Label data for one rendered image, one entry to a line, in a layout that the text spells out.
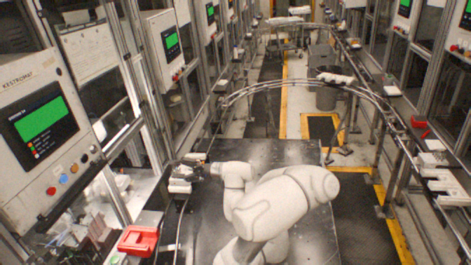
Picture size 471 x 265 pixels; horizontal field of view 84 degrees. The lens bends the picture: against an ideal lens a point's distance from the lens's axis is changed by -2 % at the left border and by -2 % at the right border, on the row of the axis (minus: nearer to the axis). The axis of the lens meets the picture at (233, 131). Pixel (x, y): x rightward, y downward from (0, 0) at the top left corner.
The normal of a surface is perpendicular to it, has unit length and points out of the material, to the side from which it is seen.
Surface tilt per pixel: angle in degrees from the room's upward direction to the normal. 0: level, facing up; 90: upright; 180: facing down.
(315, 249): 0
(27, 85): 90
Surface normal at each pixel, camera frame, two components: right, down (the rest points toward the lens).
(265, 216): 0.09, -0.23
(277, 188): 0.01, -0.74
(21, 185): 0.98, 0.00
